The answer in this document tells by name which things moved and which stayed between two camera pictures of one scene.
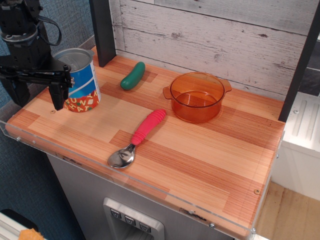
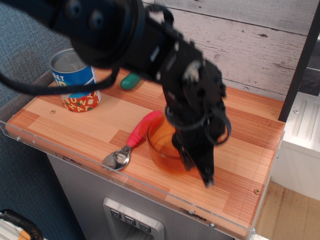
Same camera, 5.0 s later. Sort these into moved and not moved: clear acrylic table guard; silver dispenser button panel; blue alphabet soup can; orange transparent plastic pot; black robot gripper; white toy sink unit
Moved: black robot gripper; orange transparent plastic pot
Not moved: white toy sink unit; blue alphabet soup can; clear acrylic table guard; silver dispenser button panel
